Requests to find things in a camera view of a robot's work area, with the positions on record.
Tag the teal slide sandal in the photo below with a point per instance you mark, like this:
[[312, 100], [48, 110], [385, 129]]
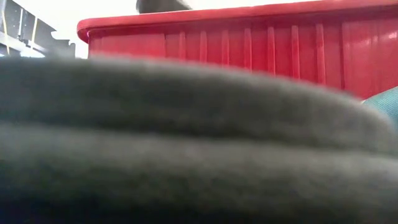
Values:
[[387, 102]]

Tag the red plastic bin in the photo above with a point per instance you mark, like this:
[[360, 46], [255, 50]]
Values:
[[217, 46]]

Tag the black slide sandal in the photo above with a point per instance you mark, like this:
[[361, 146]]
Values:
[[186, 140]]

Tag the grey metal rack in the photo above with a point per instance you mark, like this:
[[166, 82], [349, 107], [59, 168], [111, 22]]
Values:
[[18, 34]]

